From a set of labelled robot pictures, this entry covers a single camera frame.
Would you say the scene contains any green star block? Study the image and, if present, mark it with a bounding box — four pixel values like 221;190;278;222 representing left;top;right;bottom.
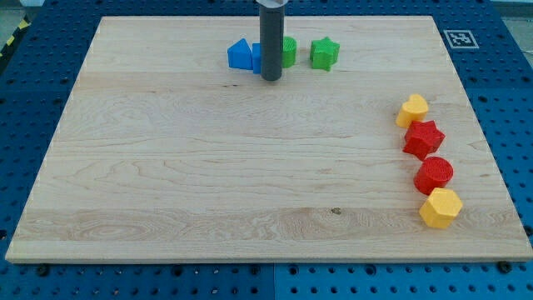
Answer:
310;37;340;72

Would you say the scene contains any red star block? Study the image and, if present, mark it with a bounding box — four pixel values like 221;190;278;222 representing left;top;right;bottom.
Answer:
402;120;446;161

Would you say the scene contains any blue triangle block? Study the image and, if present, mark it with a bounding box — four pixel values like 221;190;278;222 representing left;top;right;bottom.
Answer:
227;38;253;70

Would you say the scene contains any wooden board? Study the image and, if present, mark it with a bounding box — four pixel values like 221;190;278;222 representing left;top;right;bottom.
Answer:
6;16;532;264

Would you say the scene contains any blue cube block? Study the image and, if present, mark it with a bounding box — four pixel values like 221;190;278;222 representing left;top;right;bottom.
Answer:
252;42;262;74

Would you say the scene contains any green cylinder block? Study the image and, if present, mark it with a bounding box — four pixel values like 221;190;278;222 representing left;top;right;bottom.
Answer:
282;36;297;68

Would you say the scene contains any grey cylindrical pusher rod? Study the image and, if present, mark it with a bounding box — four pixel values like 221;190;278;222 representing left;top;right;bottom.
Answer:
258;3;285;82

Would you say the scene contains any yellow heart block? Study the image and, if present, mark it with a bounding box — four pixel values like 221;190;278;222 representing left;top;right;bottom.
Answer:
396;94;429;128

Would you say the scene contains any red cylinder block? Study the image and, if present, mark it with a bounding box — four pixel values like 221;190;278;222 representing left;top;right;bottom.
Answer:
413;157;454;195

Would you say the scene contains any yellow hexagon block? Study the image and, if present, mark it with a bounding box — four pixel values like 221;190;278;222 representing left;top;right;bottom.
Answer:
419;187;463;229

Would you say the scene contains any white fiducial marker tag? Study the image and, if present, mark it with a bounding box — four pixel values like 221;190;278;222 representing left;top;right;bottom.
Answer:
444;29;479;49

